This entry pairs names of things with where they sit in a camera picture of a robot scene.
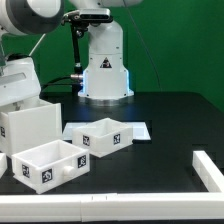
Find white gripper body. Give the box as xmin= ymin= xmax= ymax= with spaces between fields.
xmin=0 ymin=57 xmax=41 ymax=106

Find white drawer cabinet box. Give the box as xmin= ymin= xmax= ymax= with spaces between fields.
xmin=0 ymin=97 xmax=62 ymax=157

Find white drawer with knob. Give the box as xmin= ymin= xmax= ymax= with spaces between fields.
xmin=12 ymin=140 xmax=90 ymax=194

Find white drawer without knob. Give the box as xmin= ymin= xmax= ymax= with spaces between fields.
xmin=72 ymin=118 xmax=133 ymax=158

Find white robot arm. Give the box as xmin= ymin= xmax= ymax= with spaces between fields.
xmin=0 ymin=0 xmax=143 ymax=101

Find white block at left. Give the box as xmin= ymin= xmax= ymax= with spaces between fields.
xmin=0 ymin=153 xmax=8 ymax=178

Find white marker sheet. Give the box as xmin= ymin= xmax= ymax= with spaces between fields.
xmin=63 ymin=122 xmax=151 ymax=141

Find black cables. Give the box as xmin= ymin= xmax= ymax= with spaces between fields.
xmin=39 ymin=75 xmax=75 ymax=96

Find white cable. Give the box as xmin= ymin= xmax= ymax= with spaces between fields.
xmin=29 ymin=33 xmax=46 ymax=57

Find black camera stand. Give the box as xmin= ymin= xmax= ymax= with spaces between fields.
xmin=61 ymin=8 xmax=113 ymax=89

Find white front border rail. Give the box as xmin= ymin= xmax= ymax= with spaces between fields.
xmin=0 ymin=193 xmax=224 ymax=222

